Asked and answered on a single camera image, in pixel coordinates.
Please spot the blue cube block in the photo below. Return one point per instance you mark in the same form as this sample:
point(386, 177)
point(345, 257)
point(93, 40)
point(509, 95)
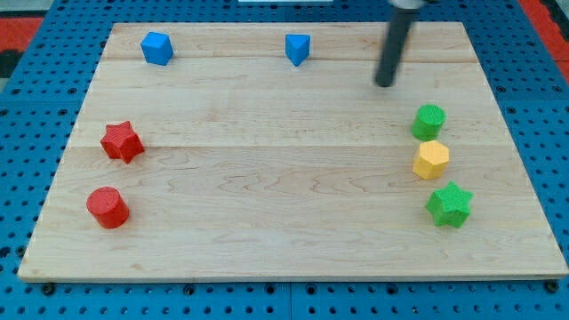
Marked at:
point(157, 48)

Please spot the green cylinder block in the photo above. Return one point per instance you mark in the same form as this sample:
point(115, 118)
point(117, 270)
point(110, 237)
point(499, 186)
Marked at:
point(428, 122)

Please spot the wooden board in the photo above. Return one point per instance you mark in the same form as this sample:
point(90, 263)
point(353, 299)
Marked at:
point(257, 170)

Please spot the red star block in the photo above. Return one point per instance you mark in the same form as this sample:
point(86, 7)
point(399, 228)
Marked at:
point(120, 141)

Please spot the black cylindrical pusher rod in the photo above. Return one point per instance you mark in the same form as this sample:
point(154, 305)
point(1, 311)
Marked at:
point(391, 54)

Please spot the silver rod mount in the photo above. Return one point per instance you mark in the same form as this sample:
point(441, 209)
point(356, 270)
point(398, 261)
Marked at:
point(408, 4)

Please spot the blue triangle block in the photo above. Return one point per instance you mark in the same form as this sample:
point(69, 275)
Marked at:
point(297, 48)

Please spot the yellow hexagon block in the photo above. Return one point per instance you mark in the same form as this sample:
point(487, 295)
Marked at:
point(431, 159)

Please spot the red cylinder block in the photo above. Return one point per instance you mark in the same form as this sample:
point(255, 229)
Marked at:
point(107, 206)

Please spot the green star block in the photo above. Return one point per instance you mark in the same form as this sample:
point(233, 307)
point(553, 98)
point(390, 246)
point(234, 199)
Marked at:
point(450, 205)

